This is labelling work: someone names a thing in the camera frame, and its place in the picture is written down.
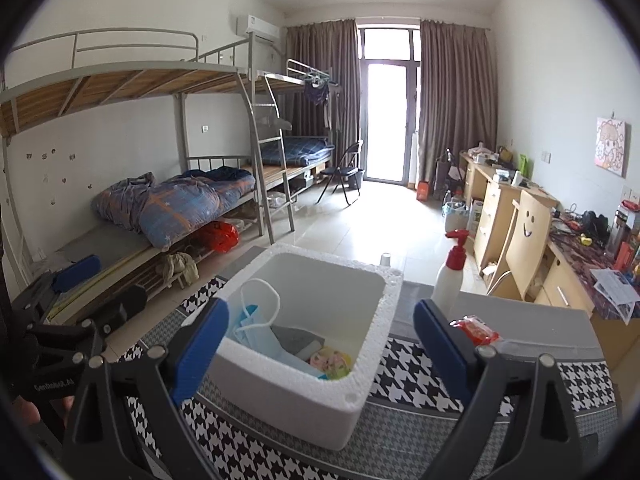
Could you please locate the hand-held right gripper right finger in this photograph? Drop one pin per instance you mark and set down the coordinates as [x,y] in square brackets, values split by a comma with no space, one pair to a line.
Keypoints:
[445,350]

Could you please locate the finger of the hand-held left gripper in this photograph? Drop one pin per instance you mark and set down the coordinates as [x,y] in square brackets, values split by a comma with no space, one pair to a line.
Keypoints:
[122,310]
[77,272]

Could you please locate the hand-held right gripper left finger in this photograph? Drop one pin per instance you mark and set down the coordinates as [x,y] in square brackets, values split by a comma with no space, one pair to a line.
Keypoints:
[200,350]

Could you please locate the blue face mask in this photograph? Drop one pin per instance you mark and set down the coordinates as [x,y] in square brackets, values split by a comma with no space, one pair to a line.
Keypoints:
[255,342]

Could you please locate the grey cloth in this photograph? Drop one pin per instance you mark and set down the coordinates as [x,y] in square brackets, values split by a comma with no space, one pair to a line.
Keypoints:
[295,337]

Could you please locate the white foam box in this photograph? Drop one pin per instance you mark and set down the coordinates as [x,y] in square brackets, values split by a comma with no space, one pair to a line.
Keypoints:
[350,300]

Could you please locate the person's left hand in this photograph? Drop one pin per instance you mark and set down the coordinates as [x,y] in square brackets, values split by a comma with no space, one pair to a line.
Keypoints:
[27,412]

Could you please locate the red snack packet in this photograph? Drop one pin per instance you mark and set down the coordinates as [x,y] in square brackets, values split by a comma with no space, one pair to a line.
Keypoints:
[477,331]

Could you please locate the white pump lotion bottle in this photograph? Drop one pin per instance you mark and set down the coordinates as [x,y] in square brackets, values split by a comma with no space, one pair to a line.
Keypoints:
[447,285]

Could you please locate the beige cloth bundle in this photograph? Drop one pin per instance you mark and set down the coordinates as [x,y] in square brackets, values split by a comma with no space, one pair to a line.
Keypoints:
[180,270]

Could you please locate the white paper cup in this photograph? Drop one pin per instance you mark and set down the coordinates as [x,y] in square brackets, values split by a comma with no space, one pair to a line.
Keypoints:
[385,259]

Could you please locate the red plastic bag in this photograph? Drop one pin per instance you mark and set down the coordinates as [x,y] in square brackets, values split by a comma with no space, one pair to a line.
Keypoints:
[220,237]

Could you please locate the blue orange quilt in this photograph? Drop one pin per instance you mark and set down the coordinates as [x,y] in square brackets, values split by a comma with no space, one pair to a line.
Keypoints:
[175,205]

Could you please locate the bin with plastic bottles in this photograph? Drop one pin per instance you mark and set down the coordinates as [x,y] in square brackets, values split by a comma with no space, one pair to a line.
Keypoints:
[456,217]

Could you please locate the wooden smiley face chair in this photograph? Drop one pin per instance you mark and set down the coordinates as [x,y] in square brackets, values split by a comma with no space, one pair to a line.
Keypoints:
[525,240]

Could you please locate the wooden desk with drawers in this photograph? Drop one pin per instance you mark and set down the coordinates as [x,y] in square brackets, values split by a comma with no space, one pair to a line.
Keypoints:
[492,220]

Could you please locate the wooden desk with patterned top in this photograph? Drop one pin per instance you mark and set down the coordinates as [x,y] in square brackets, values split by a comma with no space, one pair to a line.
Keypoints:
[565,280]

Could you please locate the orange box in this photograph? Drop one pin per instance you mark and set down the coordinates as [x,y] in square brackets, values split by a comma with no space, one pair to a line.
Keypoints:
[423,190]

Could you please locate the printed paper sheets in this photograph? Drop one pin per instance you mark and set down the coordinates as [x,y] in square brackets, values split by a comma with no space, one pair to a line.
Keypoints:
[615,290]

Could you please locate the black headphones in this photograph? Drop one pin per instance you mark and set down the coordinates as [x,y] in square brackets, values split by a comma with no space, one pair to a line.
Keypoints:
[595,225]

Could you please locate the grey metal bunk bed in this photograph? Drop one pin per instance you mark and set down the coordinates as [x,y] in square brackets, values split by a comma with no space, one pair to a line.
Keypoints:
[295,77]
[125,80]

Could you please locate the green paper bag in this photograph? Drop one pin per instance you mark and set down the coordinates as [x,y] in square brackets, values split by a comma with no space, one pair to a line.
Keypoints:
[524,165]

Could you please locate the grey metal bed ladder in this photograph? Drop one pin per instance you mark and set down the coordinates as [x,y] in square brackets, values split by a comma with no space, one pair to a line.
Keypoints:
[272,160]

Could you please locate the black folding chair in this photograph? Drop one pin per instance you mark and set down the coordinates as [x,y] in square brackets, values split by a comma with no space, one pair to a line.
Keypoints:
[345,170]

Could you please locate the group of toiletry bottles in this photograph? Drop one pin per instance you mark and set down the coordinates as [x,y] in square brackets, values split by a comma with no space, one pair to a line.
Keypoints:
[627,240]

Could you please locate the dark blue bedding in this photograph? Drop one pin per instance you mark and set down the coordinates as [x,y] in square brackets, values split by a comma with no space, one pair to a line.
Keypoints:
[295,150]

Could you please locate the glass balcony door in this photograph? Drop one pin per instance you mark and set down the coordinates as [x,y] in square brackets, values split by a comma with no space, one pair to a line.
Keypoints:
[387,120]

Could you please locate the brown curtain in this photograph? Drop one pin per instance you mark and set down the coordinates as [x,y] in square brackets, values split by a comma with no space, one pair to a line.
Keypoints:
[325,60]
[457,100]

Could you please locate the dark hanging clothes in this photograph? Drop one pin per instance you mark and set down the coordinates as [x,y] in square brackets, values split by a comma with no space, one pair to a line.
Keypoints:
[317,94]

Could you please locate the white air conditioner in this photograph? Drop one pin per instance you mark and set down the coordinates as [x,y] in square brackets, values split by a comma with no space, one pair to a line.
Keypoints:
[257,26]

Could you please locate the white wall socket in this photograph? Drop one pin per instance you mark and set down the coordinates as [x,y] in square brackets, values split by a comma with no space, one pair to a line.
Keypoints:
[630,194]

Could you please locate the wall poster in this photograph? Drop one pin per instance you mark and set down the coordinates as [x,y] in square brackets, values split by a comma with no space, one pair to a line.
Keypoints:
[610,147]

